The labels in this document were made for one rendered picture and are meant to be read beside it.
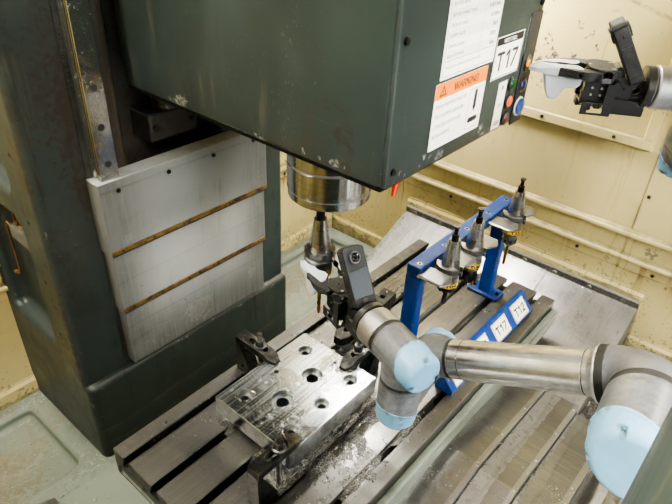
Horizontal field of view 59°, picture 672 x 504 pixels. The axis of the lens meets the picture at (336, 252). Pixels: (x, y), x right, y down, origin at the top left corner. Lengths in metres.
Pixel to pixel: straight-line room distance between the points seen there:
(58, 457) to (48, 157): 0.92
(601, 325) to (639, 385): 1.13
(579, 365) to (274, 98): 0.64
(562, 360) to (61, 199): 1.01
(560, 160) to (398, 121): 1.20
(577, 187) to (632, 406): 1.20
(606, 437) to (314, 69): 0.64
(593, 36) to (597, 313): 0.84
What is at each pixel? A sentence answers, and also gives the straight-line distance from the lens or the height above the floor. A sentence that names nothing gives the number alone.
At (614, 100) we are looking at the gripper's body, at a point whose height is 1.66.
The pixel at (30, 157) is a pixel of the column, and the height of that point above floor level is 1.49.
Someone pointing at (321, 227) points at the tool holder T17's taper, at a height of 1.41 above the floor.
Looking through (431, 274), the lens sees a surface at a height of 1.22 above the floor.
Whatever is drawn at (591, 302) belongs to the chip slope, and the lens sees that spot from 2.10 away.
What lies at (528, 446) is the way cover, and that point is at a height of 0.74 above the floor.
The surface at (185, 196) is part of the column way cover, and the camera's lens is 1.46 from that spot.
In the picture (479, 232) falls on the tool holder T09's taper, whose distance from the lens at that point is 1.45.
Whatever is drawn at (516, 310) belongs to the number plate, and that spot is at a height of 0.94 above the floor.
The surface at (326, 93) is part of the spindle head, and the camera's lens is 0.88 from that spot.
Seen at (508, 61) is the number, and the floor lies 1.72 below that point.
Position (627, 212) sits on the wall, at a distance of 1.98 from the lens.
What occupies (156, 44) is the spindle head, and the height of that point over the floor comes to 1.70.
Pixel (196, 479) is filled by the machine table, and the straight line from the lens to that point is 1.36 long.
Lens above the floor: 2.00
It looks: 34 degrees down
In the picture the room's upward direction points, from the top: 3 degrees clockwise
